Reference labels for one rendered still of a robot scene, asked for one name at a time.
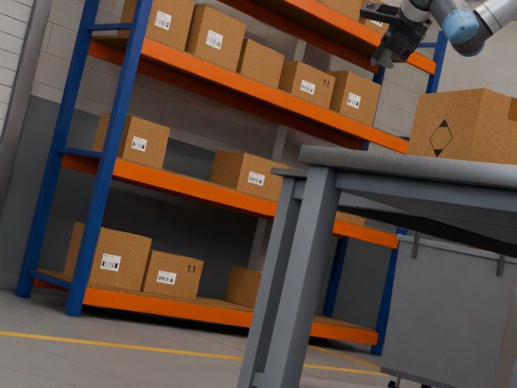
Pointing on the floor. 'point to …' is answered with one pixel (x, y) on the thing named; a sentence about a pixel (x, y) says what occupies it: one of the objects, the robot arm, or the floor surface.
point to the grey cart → (451, 316)
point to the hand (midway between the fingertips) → (373, 59)
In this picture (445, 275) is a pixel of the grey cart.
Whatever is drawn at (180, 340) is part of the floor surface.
